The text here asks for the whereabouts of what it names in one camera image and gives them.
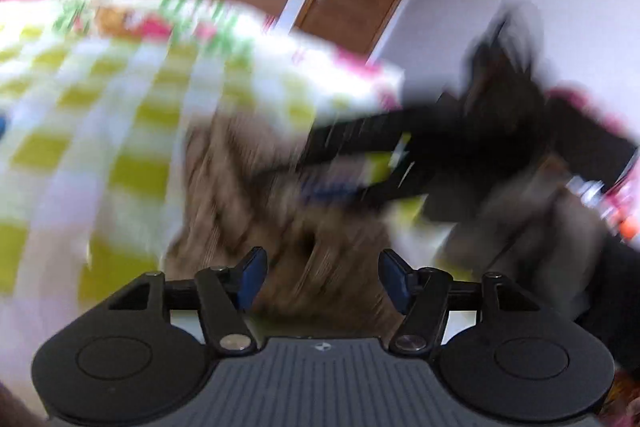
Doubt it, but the yellow checkered floral blanket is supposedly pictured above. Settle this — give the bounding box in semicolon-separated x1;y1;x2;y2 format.
0;0;453;344

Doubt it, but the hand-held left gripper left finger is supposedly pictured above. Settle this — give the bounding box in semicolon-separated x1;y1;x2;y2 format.
107;246;269;355

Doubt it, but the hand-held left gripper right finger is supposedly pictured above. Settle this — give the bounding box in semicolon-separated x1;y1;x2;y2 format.
378;249;542;355

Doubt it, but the dark cloth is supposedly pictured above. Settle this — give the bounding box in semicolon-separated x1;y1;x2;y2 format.
575;234;640;375

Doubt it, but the brown striped garment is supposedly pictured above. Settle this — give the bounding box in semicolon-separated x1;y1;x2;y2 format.
159;111;407;339

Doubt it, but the grey cloth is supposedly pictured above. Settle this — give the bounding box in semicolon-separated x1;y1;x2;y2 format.
439;174;608;320

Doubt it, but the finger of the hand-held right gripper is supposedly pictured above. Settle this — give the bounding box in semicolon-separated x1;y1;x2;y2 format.
252;152;438;210
306;99;448;160

